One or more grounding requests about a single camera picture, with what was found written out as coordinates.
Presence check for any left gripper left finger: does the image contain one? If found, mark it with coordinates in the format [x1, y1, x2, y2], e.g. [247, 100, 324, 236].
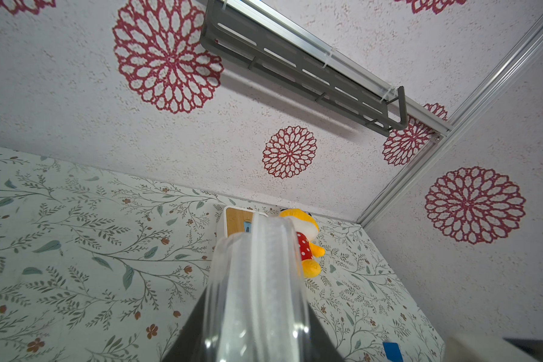
[161, 290, 208, 362]

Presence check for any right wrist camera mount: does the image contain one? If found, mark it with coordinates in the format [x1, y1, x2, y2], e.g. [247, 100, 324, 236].
[442, 333, 543, 362]

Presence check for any yellow plush toy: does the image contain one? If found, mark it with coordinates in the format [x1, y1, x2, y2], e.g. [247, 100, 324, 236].
[279, 209, 325, 278]

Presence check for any white wooden-top tissue box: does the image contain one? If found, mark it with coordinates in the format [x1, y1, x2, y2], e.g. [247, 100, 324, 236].
[217, 206, 268, 241]

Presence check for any small blue cube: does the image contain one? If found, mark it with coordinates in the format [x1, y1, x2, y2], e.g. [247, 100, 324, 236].
[383, 342, 404, 362]

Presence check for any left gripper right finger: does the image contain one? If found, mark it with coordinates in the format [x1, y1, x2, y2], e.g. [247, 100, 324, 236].
[305, 305, 344, 362]

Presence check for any grey wall shelf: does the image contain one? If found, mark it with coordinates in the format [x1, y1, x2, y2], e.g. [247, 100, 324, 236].
[201, 1, 409, 137]

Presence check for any clear oval zip pouch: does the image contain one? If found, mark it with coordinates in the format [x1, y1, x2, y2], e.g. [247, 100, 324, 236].
[202, 215, 310, 361]

